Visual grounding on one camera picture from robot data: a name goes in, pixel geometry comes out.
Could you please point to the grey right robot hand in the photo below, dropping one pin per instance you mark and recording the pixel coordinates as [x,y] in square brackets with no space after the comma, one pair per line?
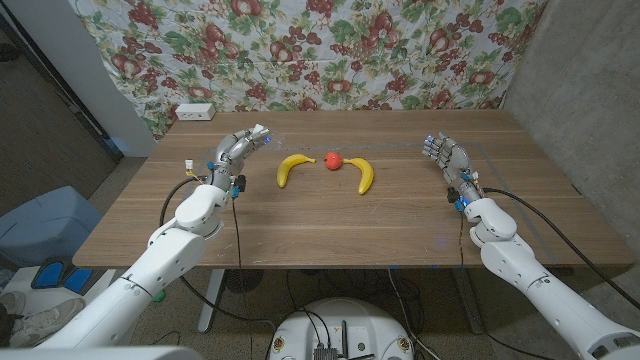
[455,159]

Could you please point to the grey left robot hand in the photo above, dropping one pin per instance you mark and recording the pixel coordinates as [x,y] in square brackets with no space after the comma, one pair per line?
[232,149]

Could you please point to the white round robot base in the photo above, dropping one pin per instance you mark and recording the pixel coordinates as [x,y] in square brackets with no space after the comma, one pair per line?
[370,330]

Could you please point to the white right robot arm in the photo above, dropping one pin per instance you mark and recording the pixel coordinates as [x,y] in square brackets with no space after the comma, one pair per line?
[520,270]

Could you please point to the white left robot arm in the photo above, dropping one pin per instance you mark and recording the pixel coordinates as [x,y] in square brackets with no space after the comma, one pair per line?
[150,260]

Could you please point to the red apple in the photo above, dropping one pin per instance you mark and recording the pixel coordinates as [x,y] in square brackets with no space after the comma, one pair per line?
[334,161]

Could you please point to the white power outlet box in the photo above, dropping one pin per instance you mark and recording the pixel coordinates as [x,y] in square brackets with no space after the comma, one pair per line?
[195,112]

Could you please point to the yellow banana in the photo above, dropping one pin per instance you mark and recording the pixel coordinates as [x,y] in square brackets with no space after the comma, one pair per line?
[367,175]
[286,170]

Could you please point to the floral fruit print backdrop cloth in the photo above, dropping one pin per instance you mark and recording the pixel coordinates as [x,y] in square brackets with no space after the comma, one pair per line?
[310,55]

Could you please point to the round black floor disc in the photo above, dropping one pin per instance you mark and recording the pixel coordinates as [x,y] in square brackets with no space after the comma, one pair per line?
[245,280]

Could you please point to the grey table leg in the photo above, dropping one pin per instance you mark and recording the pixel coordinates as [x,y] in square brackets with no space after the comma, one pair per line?
[467,300]
[212,305]

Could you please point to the small green ball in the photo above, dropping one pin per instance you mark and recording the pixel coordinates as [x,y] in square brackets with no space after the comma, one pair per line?
[160,296]

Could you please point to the grey-blue plastic bin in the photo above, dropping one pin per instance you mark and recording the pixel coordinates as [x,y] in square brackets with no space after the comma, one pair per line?
[45,225]

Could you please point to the blue foot pedal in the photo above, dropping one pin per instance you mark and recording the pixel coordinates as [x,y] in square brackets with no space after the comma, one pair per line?
[48,274]
[77,280]

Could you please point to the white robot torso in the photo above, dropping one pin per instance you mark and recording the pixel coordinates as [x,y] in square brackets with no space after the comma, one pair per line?
[100,354]

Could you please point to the white sneaker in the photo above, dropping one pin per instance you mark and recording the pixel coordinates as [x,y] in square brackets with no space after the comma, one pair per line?
[11,302]
[45,322]

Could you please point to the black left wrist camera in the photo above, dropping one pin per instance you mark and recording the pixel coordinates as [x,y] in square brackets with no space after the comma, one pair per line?
[240,182]

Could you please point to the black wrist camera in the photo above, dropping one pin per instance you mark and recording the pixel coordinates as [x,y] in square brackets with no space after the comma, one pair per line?
[453,196]
[240,182]

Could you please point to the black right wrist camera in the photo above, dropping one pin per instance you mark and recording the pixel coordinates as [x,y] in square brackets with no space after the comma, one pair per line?
[453,196]

